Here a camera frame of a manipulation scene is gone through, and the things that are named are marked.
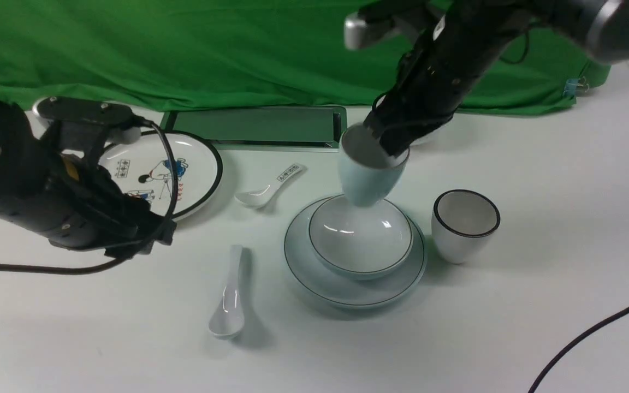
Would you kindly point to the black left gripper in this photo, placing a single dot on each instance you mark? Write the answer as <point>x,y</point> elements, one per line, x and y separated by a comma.
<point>74,206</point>

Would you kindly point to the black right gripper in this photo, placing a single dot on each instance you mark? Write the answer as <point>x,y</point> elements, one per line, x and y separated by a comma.
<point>443,70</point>

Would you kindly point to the pale blue ceramic cup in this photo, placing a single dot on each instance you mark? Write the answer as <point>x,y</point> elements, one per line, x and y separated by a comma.
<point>367,173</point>

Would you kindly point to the pale blue shallow bowl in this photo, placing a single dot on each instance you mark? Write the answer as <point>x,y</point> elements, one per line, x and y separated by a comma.
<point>360,243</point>

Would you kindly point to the plain white ceramic spoon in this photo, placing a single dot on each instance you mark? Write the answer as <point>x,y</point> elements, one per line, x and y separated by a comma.
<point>228,319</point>

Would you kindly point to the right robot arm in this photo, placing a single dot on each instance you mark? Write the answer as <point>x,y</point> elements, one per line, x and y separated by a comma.
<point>600,28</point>

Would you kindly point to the white black-rimmed small bowl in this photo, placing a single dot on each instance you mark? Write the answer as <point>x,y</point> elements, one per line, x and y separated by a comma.
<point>426,139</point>

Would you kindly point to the illustrated black-rimmed plate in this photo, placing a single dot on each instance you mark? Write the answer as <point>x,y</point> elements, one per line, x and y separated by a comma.
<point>142,170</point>

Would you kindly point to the blue binder clip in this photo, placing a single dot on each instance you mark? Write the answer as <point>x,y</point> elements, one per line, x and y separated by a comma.
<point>576,87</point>

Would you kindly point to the white black-rimmed cup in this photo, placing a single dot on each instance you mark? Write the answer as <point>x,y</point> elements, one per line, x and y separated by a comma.
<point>461,224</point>

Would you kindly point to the green backdrop cloth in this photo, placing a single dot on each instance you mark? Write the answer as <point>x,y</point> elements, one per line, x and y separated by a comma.
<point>182,55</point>

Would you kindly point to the patterned white ceramic spoon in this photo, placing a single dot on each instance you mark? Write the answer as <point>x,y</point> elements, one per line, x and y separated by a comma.
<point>257,199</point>

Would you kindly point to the pale blue flat plate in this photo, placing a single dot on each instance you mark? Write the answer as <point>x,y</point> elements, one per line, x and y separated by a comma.
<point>312,278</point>

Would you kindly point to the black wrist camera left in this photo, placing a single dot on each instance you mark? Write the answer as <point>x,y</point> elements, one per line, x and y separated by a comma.
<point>86,126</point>

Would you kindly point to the metal table cable hatch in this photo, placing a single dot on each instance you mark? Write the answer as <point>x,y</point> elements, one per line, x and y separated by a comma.
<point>277,126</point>

